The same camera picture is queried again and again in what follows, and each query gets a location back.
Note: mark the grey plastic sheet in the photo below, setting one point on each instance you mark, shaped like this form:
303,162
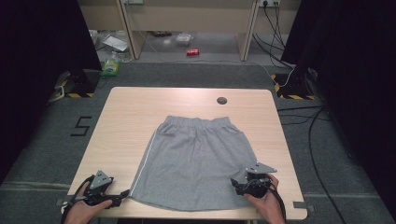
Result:
115,43

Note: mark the clear plastic container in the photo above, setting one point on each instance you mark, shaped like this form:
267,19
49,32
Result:
183,39

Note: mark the white wall socket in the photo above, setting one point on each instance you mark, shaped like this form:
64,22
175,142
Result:
133,1
269,2

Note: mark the black stand base hazard tape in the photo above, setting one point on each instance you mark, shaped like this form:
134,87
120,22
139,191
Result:
294,87
81,82

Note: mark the red drink can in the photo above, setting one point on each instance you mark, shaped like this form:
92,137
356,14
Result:
192,52

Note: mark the person's right hand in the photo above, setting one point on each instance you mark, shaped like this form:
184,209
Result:
267,207

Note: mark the black curtain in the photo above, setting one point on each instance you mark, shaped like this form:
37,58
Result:
37,62
358,77

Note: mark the dark round table grommet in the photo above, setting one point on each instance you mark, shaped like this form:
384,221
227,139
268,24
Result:
221,100

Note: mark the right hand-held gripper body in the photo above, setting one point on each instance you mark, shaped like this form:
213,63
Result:
258,180

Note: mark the green wet wipes packet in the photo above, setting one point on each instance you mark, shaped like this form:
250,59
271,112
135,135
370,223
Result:
110,67

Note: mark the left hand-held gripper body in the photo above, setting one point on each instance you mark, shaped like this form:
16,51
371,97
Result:
99,182

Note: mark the grey shorts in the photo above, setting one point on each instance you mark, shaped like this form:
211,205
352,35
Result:
193,161

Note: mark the person's left hand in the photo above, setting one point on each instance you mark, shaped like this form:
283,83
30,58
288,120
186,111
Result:
83,213

